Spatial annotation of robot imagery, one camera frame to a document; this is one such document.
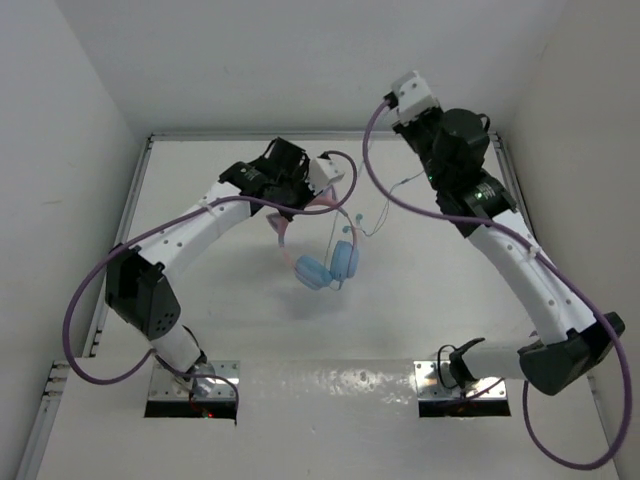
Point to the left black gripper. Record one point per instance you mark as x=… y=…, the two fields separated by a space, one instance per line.
x=299 y=174

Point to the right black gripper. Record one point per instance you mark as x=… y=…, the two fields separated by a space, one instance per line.
x=406 y=130

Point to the pink blue cat-ear headphones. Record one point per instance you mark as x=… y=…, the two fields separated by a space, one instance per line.
x=338 y=266

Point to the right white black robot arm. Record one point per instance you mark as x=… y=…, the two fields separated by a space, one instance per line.
x=451 y=145

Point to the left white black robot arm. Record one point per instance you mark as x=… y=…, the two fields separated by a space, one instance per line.
x=140 y=280

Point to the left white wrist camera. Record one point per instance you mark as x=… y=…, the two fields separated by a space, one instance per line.
x=323 y=173

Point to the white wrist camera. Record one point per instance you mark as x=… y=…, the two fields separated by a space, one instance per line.
x=323 y=173
x=410 y=96

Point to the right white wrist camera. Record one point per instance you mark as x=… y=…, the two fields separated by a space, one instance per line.
x=410 y=96

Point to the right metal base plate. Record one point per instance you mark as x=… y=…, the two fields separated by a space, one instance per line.
x=434 y=383

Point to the metal base plate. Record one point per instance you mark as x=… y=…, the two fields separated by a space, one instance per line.
x=434 y=383
x=218 y=383

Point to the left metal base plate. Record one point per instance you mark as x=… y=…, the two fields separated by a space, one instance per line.
x=218 y=383

